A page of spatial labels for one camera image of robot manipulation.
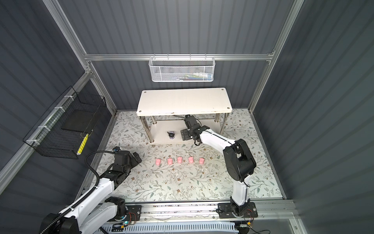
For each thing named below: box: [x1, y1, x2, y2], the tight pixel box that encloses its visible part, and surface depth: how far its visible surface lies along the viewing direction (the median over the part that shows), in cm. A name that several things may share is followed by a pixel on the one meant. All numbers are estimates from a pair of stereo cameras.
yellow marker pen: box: [76, 133, 90, 156], surface depth 70 cm
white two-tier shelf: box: [136, 87, 233, 144], surface depth 81 cm
